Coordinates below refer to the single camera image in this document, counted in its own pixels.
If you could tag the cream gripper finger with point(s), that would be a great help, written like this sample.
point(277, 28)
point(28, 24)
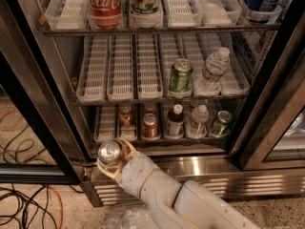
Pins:
point(111, 171)
point(127, 149)

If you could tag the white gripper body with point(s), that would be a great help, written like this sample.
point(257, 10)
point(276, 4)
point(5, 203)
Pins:
point(133, 173)

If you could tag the orange can front bottom shelf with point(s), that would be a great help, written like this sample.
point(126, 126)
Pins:
point(110, 155)

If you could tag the orange can shelf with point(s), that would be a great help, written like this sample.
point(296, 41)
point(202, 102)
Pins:
point(110, 155)
point(125, 115)

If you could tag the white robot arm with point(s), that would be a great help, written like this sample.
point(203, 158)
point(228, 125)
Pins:
point(173, 205)

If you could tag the red can front bottom shelf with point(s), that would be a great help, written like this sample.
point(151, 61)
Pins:
point(150, 126)

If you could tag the red can shelf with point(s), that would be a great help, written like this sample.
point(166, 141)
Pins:
point(150, 126)
point(150, 108)

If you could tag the orange can rear bottom shelf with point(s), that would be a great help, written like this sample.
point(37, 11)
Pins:
point(125, 115)

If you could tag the red can rear bottom shelf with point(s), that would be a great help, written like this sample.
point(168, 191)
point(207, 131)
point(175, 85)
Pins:
point(150, 108)

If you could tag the clear water bottle bottom shelf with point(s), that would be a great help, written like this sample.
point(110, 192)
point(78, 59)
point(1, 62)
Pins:
point(196, 126)

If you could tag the clear water bottle shelf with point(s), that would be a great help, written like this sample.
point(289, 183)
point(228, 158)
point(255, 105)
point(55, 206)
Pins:
point(196, 126)
point(216, 65)

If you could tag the open glass fridge door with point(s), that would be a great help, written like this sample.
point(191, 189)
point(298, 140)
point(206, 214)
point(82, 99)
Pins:
point(29, 91)

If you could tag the green can middle shelf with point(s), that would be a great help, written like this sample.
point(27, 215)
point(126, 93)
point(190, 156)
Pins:
point(180, 78)

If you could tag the green can shelf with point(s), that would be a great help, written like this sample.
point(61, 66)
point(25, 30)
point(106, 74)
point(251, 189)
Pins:
point(180, 78)
point(221, 124)

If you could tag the green can bottom shelf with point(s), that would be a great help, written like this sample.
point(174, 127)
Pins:
point(221, 124)

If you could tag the stainless steel fridge cabinet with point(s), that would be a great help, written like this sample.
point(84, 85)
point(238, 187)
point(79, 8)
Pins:
point(212, 160)

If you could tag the clear water bottle middle shelf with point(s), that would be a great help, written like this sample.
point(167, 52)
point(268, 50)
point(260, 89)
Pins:
point(216, 65)

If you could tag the right sliding fridge door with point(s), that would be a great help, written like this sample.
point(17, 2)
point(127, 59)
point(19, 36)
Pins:
point(272, 142)

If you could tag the red Coca-Cola can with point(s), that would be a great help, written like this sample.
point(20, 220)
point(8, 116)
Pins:
point(106, 14)

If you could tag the clear plastic bin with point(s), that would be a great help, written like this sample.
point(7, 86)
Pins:
point(132, 215)

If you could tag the dark drink bottle white cap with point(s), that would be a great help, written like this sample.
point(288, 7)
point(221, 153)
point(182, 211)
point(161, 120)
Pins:
point(175, 121)

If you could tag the middle wire shelf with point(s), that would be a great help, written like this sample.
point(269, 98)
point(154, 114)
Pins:
point(158, 100)

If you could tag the wire shelf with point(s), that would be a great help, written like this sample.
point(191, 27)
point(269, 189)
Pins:
point(158, 100)
point(87, 32)

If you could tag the top wire shelf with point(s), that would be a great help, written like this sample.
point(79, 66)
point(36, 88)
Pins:
point(87, 32)

